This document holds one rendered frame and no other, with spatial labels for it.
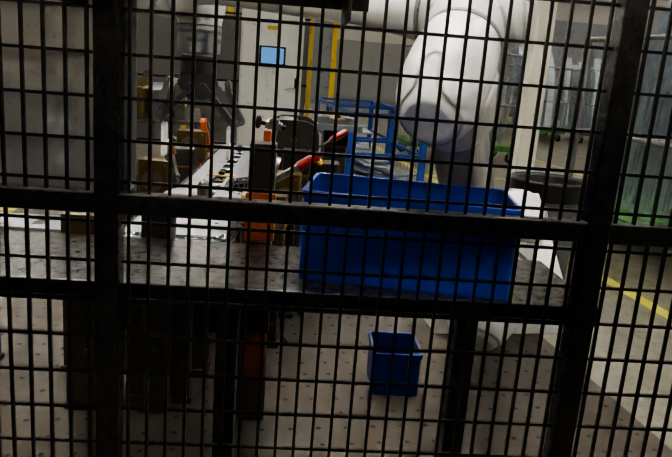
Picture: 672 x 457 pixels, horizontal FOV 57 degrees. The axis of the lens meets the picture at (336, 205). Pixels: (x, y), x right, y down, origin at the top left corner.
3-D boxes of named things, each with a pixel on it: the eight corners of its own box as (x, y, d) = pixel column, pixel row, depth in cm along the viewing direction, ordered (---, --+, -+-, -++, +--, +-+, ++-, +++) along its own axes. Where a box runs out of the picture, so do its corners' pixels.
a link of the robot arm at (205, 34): (219, 26, 124) (218, 57, 125) (224, 29, 133) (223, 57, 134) (172, 22, 124) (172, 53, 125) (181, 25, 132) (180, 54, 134)
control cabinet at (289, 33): (236, 163, 828) (244, -31, 776) (235, 157, 880) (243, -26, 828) (296, 166, 843) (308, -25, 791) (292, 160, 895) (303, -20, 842)
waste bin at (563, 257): (484, 269, 450) (497, 169, 435) (548, 270, 459) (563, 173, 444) (515, 294, 402) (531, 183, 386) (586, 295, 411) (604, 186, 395)
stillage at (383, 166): (320, 186, 718) (326, 102, 698) (387, 188, 735) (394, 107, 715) (341, 210, 604) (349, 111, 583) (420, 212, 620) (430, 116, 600)
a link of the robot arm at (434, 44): (533, 288, 149) (513, 370, 136) (466, 277, 156) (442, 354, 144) (509, 1, 95) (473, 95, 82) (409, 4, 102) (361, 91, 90)
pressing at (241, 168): (214, 146, 251) (214, 142, 250) (270, 150, 252) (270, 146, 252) (110, 238, 116) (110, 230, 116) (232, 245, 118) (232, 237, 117)
